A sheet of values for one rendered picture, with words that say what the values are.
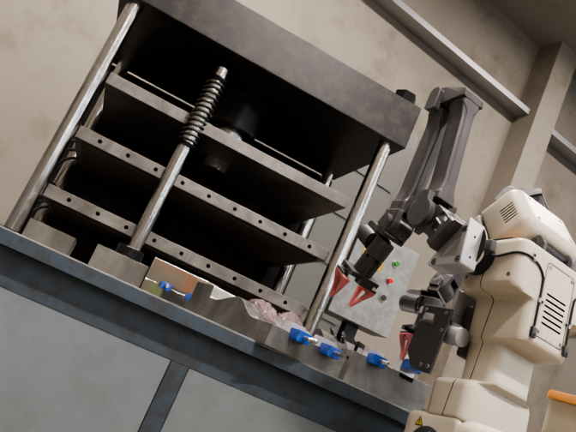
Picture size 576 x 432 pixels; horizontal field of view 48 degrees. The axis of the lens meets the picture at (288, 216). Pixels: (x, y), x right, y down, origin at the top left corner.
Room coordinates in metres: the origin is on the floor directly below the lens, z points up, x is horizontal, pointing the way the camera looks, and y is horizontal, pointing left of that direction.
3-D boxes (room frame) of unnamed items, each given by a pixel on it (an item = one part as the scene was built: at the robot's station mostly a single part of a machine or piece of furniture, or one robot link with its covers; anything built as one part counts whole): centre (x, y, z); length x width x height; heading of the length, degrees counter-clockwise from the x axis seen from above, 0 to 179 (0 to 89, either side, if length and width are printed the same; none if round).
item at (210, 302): (1.92, -0.06, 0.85); 0.50 x 0.26 x 0.11; 30
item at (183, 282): (2.73, 0.32, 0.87); 0.50 x 0.27 x 0.17; 13
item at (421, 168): (1.63, -0.28, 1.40); 0.11 x 0.06 x 0.43; 116
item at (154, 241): (2.85, 0.40, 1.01); 1.10 x 0.74 x 0.05; 103
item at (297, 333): (1.66, -0.16, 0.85); 0.13 x 0.05 x 0.05; 30
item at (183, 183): (2.85, 0.40, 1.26); 1.10 x 0.74 x 0.05; 103
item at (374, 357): (1.80, -0.39, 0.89); 0.13 x 0.05 x 0.05; 13
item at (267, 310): (1.92, -0.07, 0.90); 0.26 x 0.18 x 0.08; 30
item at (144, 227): (2.43, 0.48, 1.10); 0.05 x 0.05 x 1.30
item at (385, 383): (2.08, -0.39, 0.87); 0.50 x 0.26 x 0.14; 13
